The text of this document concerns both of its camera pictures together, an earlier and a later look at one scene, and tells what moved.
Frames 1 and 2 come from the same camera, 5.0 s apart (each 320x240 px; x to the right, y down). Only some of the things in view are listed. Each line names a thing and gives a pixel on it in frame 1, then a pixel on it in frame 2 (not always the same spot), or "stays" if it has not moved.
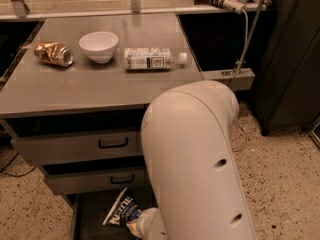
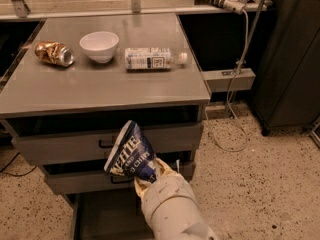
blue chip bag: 123,211 to 130,154
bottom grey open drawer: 86,213 stays
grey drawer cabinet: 75,103 stays
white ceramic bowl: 99,46 stays
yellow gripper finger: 133,225 to 141,186
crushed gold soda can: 54,53 stays
